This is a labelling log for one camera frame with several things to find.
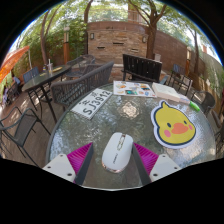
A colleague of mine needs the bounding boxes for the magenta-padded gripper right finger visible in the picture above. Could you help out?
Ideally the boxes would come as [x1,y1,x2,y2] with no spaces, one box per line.
[131,142,183,187]

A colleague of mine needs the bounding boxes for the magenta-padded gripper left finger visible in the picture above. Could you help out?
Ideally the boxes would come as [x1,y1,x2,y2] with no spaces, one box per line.
[42,142,94,186]

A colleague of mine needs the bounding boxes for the white computer mouse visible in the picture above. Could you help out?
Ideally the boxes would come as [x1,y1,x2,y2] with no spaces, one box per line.
[101,132,134,174]

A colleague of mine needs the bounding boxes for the yellow duck-shaped mouse pad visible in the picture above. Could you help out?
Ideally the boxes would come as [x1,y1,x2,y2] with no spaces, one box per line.
[150,99,198,150]

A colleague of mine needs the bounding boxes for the black metal mesh chair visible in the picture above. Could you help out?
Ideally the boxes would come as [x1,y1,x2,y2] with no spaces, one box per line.
[0,106,51,166]

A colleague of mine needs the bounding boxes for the green packet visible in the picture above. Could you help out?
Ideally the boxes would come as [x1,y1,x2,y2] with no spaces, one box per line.
[189,100,201,113]

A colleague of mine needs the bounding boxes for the white number plate sign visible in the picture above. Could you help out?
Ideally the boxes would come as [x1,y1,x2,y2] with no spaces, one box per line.
[70,87,114,121]

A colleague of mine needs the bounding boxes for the small white booklet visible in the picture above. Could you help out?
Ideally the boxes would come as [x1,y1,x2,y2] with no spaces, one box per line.
[178,93,192,104]

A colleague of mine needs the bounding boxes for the open white book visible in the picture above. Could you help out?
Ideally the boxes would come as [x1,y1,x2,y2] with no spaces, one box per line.
[151,81,182,103]

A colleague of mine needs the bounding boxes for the dark round-backed garden chair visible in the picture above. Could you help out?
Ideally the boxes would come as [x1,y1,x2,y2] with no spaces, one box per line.
[190,90,216,118]

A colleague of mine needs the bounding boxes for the colourful sticker sheet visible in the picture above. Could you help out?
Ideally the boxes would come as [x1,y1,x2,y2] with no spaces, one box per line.
[112,80,157,99]

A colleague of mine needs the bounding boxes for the dark wicker chair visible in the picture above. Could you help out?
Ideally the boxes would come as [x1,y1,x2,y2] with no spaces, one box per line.
[49,61,115,111]
[64,54,98,81]

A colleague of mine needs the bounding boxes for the dark garden side table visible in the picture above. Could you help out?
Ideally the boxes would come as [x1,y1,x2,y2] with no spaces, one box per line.
[20,64,73,124]

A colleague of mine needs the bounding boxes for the person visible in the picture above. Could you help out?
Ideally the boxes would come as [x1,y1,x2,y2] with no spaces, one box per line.
[12,75,22,88]

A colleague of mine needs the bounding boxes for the blue chair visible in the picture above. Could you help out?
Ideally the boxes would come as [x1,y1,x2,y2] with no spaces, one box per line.
[22,66,40,84]

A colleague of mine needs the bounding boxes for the dark folding chair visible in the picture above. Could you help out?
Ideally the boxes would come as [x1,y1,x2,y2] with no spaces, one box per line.
[166,63,194,97]

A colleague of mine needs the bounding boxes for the clear drink cup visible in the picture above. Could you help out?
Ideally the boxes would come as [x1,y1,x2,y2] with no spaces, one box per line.
[47,59,54,75]

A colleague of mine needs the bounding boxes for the black slatted wooden chair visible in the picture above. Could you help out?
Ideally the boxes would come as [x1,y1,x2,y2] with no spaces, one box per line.
[121,53,169,85]

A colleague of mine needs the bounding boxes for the orange parasol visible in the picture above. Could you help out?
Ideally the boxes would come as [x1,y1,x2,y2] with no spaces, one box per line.
[0,45,31,84]

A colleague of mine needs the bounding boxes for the leaning thin-trunk tree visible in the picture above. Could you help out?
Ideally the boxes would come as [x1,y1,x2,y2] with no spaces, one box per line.
[34,3,66,66]

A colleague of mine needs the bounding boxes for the forked-trunk tree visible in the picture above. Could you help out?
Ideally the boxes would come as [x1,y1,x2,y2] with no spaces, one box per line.
[124,0,174,60]

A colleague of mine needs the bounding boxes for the wooden lamp post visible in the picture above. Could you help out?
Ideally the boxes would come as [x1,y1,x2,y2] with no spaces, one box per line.
[185,46,193,78]
[63,26,71,65]

